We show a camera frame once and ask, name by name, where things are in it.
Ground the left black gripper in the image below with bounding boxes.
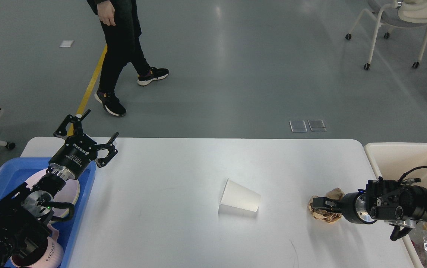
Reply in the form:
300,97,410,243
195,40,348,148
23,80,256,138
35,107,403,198
47,109,120,181

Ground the person in dark sweater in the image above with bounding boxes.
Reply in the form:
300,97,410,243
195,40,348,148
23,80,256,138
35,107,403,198
87,0,169,117

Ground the person's right hand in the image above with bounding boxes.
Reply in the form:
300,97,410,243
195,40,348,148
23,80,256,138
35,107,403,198
96,0,116,26

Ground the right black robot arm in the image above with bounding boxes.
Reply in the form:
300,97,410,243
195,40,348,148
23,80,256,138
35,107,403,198
311,170,427,241

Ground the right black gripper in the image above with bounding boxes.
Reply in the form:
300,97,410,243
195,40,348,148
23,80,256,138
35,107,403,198
312,192,377,224

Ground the white floor tag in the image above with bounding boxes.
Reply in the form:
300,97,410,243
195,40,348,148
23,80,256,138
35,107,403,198
60,40,74,48

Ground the far white chair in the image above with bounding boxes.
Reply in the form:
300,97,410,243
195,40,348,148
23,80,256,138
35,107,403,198
345,0,427,70

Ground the clear floor plate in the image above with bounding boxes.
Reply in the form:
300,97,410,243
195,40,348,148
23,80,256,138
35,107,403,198
308,119,327,132
290,120,308,133

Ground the pink mug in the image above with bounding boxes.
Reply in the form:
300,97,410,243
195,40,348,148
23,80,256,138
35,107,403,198
10,224,64,268

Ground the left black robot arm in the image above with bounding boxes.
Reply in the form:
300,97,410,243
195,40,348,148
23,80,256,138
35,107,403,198
0,110,119,268

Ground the clear floor plate left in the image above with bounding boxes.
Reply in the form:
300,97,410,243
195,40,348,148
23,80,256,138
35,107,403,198
290,120,308,133

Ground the white paper cup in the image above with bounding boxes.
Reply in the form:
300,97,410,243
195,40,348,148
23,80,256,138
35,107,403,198
219,179,261,213

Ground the pink plate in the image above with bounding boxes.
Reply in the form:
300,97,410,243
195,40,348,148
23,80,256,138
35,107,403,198
22,169,80,218

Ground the brown paper ball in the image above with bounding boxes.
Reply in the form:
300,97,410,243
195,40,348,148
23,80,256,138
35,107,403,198
308,187,345,224

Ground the beige plastic bin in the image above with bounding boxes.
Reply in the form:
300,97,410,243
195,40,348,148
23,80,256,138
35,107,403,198
364,143,427,268

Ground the blue plastic tray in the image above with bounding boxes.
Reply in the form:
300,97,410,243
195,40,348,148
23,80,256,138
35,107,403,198
0,157,97,268

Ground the clear floor plate right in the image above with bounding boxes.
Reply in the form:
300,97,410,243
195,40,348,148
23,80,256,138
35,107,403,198
308,119,327,132

